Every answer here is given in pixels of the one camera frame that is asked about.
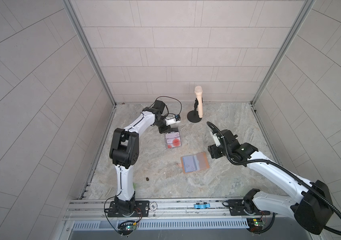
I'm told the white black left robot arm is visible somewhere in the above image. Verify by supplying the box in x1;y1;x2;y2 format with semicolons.
109;100;170;215

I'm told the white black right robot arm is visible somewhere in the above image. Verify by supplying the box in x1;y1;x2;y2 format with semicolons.
208;130;334;235

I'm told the clear plastic package box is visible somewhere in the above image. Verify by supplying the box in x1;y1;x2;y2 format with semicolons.
164;128;181;149

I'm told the black round microphone stand base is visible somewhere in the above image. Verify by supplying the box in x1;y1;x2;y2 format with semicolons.
187;99;202;123

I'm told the beige microphone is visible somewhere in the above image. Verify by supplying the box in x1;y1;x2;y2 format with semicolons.
194;86;203;119

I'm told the white ventilation grille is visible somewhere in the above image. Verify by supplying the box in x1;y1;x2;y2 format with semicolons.
72;218;249;231

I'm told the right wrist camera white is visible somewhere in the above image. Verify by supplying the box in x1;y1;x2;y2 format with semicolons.
211;132;221;147

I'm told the blue clip on rail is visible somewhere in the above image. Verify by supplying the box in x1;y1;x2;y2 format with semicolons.
194;202;210;210

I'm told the aluminium front rail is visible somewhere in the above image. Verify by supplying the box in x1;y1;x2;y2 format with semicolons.
64;193;295;221

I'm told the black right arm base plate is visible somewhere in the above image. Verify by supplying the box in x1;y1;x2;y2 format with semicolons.
222;199;271;217

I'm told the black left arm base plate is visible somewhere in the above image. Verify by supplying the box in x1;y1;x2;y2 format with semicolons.
105;200;149;218

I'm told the right circuit board with wires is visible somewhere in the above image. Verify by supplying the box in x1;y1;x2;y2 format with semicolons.
246;218;267;234

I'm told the circuit board with wires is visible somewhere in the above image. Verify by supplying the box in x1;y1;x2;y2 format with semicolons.
117;221;138;236
246;218;267;234

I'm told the left circuit board with wires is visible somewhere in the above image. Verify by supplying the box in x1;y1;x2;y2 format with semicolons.
117;221;138;236

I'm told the black corrugated cable conduit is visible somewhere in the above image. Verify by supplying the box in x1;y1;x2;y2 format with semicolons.
206;121;341;237

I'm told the aluminium corner frame post left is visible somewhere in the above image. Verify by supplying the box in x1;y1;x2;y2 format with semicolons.
63;0;116;108

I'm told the aluminium corner frame post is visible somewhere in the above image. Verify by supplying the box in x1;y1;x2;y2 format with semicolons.
63;0;116;108
250;0;316;106

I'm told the aluminium corner frame post right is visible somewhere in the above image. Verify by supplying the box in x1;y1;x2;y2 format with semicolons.
250;0;316;106

